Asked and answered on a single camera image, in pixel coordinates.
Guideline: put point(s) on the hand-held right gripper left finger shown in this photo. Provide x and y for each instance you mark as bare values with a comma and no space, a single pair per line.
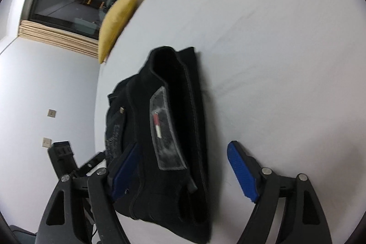
125,169

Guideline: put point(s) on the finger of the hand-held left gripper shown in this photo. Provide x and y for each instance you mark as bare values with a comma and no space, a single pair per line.
91,161

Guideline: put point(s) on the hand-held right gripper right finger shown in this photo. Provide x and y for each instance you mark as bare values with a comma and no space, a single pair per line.
243,172

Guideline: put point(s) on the black pants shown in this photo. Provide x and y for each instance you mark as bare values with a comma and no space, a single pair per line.
174,124

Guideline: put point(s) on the wooden window sill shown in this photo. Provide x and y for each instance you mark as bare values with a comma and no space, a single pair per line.
57,38

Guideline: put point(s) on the white bed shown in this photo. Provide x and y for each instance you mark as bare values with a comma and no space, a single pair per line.
286,61

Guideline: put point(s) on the yellow pillow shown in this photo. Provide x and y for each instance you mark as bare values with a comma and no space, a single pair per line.
117,21

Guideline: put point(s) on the wall socket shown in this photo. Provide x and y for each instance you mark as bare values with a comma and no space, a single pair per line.
51,113
46,142

